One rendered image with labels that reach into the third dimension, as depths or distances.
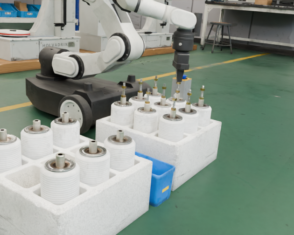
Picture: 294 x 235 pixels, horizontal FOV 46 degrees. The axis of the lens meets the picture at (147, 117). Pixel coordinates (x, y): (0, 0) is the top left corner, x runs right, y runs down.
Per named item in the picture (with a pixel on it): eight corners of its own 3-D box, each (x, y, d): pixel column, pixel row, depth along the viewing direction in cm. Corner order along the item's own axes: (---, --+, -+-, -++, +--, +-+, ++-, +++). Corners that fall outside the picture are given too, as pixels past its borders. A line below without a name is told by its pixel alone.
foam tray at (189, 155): (94, 160, 148) (95, 120, 143) (146, 136, 179) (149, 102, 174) (173, 191, 128) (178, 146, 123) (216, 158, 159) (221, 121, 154)
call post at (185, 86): (166, 137, 180) (172, 78, 170) (173, 134, 185) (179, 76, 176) (178, 141, 176) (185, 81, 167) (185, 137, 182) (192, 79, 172)
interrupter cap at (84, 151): (73, 152, 95) (73, 150, 95) (92, 144, 101) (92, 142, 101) (93, 161, 91) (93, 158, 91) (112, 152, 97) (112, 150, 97)
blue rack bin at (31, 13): (3, 15, 620) (2, 3, 614) (21, 15, 650) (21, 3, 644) (20, 17, 594) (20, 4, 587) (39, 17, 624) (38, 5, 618)
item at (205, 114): (200, 151, 149) (206, 110, 143) (180, 145, 153) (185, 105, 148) (209, 144, 156) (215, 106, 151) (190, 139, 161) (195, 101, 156)
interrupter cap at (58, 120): (49, 121, 117) (49, 120, 117) (66, 117, 123) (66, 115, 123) (64, 127, 113) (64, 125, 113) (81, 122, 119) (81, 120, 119)
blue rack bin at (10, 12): (-20, 14, 585) (-21, 1, 579) (0, 15, 616) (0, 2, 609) (-3, 17, 559) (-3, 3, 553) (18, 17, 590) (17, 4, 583)
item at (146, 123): (129, 155, 139) (131, 112, 133) (134, 146, 148) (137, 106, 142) (152, 159, 137) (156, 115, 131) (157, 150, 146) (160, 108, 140)
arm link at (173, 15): (193, 31, 141) (162, 21, 138) (187, 29, 149) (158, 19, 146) (199, 15, 139) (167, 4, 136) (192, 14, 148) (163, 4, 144)
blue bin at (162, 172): (91, 179, 132) (92, 150, 129) (110, 169, 141) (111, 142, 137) (156, 209, 116) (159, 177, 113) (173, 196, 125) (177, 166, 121)
